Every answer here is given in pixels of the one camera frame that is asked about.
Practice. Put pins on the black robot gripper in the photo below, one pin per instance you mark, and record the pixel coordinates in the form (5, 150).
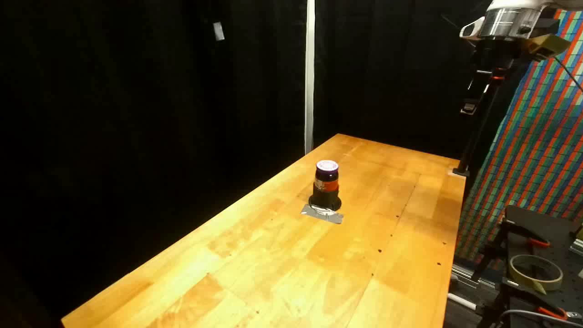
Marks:
(508, 22)

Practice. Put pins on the dark upside-down cup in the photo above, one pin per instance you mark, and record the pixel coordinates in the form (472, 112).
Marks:
(326, 184)

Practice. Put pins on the colourful patterned board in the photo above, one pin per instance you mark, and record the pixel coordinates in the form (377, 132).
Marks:
(539, 152)

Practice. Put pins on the white vertical pole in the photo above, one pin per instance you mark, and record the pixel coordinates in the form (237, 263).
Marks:
(310, 73)

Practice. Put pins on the black side platform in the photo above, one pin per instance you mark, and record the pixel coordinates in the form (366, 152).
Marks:
(547, 226)

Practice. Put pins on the beige tape roll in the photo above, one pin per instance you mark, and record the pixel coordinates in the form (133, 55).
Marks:
(534, 272)

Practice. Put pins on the small white tag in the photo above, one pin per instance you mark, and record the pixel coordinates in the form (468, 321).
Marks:
(219, 30)

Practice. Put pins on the black curtain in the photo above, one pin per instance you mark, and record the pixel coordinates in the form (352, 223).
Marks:
(151, 121)

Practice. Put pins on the yellowish wrist camera box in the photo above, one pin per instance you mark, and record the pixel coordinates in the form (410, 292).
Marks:
(550, 44)

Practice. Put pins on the black camera stand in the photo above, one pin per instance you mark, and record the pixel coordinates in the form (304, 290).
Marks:
(483, 115)

